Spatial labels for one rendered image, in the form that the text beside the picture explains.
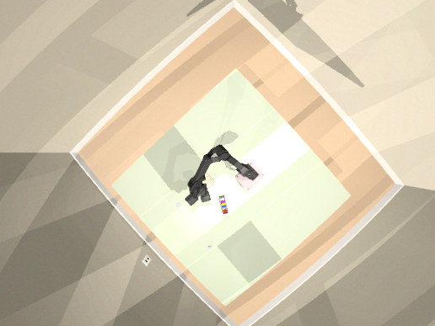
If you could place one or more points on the beige square tray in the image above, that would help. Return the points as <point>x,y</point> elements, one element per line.
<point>209,181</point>

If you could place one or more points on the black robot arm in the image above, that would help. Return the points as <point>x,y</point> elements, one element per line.
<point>194,184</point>

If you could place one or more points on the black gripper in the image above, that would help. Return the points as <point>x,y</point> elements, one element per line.
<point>206,197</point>

